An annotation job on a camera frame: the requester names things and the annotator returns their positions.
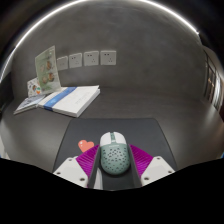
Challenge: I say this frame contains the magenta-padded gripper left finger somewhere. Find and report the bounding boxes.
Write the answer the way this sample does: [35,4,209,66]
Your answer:
[52,143,102,189]

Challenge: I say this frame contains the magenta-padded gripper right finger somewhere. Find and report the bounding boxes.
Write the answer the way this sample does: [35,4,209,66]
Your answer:
[128,143,176,189]

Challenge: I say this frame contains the green and white perforated mouse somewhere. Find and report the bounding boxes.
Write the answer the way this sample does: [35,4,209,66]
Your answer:
[99,131,131,176]

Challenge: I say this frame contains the black mouse pad with heart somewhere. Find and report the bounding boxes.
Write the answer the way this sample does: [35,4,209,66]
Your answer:
[52,117,178,191]

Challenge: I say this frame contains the white book with blue band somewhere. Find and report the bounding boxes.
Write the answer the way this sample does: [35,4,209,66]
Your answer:
[37,84,101,119]

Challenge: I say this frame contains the grey patterned book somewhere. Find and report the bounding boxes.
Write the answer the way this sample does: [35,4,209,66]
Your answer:
[13,94,46,116]

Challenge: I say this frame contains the small white sticker card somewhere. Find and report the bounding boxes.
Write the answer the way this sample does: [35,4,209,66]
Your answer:
[26,77,43,98]

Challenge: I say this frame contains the green printed acrylic sign stand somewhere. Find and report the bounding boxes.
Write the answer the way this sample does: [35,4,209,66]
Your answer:
[34,45,62,96]

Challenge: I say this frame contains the dark framed glass door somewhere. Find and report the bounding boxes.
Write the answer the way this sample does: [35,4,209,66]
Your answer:
[201,48,224,113]

